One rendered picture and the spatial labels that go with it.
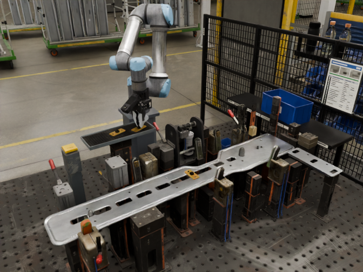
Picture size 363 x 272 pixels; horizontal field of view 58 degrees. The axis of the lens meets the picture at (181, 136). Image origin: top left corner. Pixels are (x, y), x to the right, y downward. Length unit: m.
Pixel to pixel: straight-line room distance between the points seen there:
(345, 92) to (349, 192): 0.61
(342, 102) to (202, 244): 1.18
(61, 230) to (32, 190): 0.84
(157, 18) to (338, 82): 1.13
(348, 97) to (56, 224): 1.71
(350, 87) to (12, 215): 2.05
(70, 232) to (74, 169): 0.38
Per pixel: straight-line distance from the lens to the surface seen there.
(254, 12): 4.10
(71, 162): 1.68
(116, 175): 1.59
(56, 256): 1.79
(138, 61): 1.64
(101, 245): 1.28
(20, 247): 1.90
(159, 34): 2.00
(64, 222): 1.49
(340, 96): 2.21
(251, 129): 2.03
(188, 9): 9.73
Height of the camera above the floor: 1.96
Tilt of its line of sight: 28 degrees down
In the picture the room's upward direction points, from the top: straight up
